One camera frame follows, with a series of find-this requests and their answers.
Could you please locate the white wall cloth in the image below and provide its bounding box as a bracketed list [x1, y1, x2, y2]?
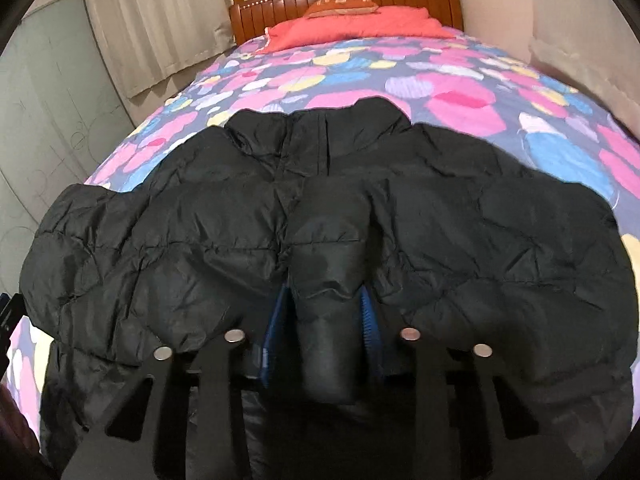
[527, 0, 640, 111]

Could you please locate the dotted colourful bedspread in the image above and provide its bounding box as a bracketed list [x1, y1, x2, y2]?
[0, 30, 640, 461]

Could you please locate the red pillow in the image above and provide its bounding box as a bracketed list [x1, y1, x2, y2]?
[262, 5, 463, 53]

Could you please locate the frosted glass door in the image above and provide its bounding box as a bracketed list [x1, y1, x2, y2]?
[0, 0, 136, 281]

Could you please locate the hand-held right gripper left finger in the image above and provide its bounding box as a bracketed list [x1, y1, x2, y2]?
[60, 282, 293, 480]

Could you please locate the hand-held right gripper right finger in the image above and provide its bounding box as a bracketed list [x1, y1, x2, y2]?
[357, 287, 586, 480]

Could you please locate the cream curtain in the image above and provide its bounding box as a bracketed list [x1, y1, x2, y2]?
[85, 0, 238, 100]

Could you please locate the black puffer jacket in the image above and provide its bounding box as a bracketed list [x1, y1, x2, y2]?
[20, 97, 638, 480]

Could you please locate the orange cushion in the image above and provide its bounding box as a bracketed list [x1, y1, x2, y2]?
[302, 0, 382, 19]

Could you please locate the wooden headboard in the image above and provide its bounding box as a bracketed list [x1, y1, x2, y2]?
[222, 0, 466, 46]

